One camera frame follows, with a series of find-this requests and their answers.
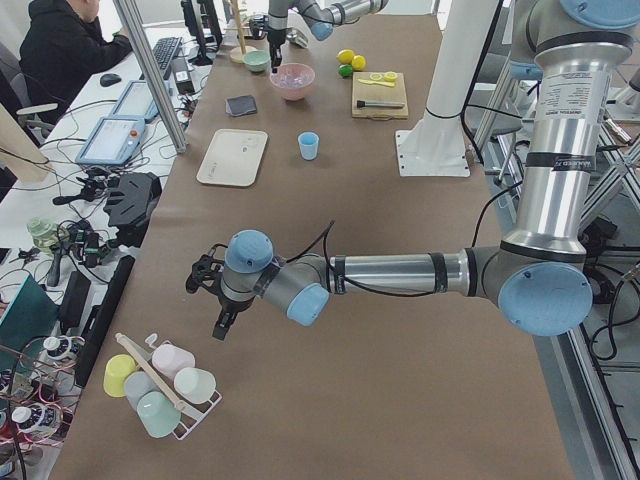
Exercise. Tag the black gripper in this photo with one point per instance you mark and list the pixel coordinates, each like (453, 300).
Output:
(230, 306)
(274, 41)

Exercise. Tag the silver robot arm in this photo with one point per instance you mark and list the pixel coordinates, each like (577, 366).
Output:
(534, 276)
(321, 21)

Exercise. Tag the pink bowl of ice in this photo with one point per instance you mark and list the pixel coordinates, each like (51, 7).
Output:
(293, 81)

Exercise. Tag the pink plastic cup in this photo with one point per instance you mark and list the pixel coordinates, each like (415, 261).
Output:
(169, 359)

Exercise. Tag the white mint plastic cup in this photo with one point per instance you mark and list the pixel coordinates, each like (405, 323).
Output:
(196, 385)

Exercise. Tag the small blue cup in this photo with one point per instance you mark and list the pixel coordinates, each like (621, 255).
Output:
(309, 145)

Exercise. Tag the grey blue plastic cup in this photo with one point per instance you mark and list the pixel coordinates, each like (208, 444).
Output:
(136, 386)

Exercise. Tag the green plastic cup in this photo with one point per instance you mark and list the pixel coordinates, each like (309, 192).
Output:
(158, 414)

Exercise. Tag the yellow plastic cup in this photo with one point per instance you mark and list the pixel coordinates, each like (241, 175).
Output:
(118, 368)

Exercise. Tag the green ceramic bowl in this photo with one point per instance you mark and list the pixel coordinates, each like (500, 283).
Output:
(257, 61)

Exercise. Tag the grey folded cloth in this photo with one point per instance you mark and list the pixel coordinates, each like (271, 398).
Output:
(241, 106)

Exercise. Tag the yellow lemon far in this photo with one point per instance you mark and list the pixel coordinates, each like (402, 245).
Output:
(345, 56)

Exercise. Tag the yellow lemon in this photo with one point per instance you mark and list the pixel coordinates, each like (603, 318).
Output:
(345, 56)
(358, 63)

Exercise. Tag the green lime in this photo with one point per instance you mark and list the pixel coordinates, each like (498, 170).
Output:
(345, 71)

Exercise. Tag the yellow lemon near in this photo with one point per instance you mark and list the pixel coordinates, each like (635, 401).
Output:
(358, 63)

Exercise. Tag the wooden cutting board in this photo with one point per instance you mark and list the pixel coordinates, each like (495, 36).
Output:
(379, 93)

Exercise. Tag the metal muddler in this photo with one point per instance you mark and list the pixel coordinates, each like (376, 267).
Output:
(361, 104)

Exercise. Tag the black keyboard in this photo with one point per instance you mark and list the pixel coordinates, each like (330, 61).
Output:
(164, 51)

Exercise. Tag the cream rabbit tray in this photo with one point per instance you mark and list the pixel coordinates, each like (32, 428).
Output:
(233, 158)

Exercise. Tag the yellow plastic knife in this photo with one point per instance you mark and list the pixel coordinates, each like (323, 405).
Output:
(377, 83)

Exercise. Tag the teach pendant upper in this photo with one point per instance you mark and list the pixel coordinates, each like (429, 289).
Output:
(113, 141)

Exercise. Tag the person in black hoodie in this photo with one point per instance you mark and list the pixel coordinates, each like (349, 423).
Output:
(63, 48)

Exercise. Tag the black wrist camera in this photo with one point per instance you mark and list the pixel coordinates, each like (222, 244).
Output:
(205, 273)

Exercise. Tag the white wire cup rack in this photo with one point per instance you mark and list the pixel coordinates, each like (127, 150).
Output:
(192, 415)

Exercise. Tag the aluminium frame post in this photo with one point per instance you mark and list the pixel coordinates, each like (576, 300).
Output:
(131, 20)

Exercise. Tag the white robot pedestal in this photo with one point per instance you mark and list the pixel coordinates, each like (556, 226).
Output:
(435, 146)

